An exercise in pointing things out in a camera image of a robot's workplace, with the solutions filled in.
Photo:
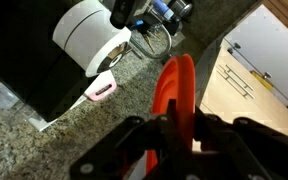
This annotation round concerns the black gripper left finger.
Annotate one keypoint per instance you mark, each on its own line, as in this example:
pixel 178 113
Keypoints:
pixel 119 150

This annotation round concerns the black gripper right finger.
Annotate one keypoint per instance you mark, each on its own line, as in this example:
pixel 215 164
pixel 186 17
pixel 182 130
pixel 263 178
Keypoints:
pixel 250 149

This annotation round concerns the orange square lid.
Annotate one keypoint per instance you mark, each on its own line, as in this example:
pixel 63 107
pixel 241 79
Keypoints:
pixel 175 93

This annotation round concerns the pink white small device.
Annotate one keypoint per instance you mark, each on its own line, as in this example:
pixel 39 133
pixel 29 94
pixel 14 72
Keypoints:
pixel 100 88

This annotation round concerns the white toaster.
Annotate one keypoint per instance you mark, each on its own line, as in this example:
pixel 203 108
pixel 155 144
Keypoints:
pixel 85 33

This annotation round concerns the clear plastic bottle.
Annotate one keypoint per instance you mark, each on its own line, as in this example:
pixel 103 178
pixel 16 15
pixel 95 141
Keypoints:
pixel 13 111

